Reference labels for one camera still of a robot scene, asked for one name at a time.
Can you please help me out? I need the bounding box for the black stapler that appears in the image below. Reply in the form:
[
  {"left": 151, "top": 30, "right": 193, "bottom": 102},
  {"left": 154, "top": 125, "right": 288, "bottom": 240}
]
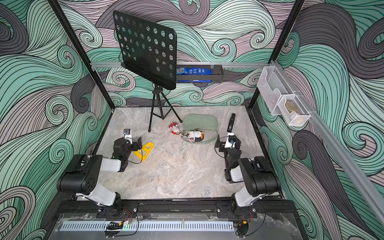
[{"left": 227, "top": 114, "right": 236, "bottom": 133}]

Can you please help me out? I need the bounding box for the yellow plastic triangle frame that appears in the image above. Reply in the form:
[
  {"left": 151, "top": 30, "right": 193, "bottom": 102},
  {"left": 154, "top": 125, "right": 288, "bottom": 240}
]
[{"left": 134, "top": 142, "right": 154, "bottom": 162}]

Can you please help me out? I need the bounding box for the black wall tray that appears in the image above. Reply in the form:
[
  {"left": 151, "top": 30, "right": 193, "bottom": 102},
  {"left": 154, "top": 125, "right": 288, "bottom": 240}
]
[{"left": 176, "top": 64, "right": 224, "bottom": 83}]

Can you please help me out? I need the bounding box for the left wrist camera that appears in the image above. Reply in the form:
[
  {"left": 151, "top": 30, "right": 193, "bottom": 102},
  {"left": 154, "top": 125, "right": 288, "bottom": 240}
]
[{"left": 124, "top": 129, "right": 133, "bottom": 145}]

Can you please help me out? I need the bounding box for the white perforated cable duct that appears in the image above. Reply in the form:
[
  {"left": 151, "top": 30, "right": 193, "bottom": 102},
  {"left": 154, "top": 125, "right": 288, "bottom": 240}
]
[{"left": 59, "top": 221, "right": 235, "bottom": 233}]

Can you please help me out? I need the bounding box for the black perforated music stand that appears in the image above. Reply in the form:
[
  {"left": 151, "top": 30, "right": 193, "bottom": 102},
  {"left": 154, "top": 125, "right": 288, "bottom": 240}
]
[{"left": 113, "top": 10, "right": 177, "bottom": 120}]

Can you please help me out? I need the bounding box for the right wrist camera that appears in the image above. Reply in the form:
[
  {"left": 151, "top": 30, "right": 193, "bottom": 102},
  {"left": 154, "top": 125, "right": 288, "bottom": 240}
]
[{"left": 225, "top": 133, "right": 236, "bottom": 149}]

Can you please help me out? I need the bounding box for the large clear wall bin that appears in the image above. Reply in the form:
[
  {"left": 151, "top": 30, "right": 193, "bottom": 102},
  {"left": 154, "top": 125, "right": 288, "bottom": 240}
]
[{"left": 257, "top": 66, "right": 293, "bottom": 116}]

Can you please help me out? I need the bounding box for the blue snack package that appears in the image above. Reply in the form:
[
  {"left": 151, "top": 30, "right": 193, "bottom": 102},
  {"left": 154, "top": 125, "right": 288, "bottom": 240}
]
[{"left": 176, "top": 67, "right": 213, "bottom": 75}]

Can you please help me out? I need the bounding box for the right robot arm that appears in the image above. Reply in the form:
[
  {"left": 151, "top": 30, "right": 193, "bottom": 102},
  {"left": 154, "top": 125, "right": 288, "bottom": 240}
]
[{"left": 215, "top": 133, "right": 281, "bottom": 210}]

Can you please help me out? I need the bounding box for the red white plush keychain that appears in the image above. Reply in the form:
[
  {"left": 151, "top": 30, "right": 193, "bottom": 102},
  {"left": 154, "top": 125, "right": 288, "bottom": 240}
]
[{"left": 169, "top": 122, "right": 181, "bottom": 135}]

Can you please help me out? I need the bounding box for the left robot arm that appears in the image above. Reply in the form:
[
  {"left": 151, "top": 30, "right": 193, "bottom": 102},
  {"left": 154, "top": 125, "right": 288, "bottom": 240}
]
[{"left": 57, "top": 137, "right": 143, "bottom": 207}]

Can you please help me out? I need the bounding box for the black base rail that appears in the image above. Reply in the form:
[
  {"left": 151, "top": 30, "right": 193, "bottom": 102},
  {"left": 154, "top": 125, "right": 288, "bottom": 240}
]
[{"left": 56, "top": 198, "right": 299, "bottom": 220}]

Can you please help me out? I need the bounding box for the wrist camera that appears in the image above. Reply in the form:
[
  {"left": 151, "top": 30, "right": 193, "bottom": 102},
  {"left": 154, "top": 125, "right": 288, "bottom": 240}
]
[
  {"left": 225, "top": 133, "right": 236, "bottom": 149},
  {"left": 124, "top": 129, "right": 133, "bottom": 145}
]

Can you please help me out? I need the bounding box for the green fabric bag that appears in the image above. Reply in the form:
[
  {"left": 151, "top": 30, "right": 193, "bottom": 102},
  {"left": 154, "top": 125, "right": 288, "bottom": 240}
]
[{"left": 182, "top": 114, "right": 219, "bottom": 145}]

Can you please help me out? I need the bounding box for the small clear wall bin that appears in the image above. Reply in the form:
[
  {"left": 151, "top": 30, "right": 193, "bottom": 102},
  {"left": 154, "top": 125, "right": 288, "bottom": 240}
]
[{"left": 277, "top": 95, "right": 311, "bottom": 127}]

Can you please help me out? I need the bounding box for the penguin plush keychain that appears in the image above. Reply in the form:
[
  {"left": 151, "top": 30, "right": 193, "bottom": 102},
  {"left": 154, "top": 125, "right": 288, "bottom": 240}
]
[{"left": 188, "top": 130, "right": 204, "bottom": 143}]

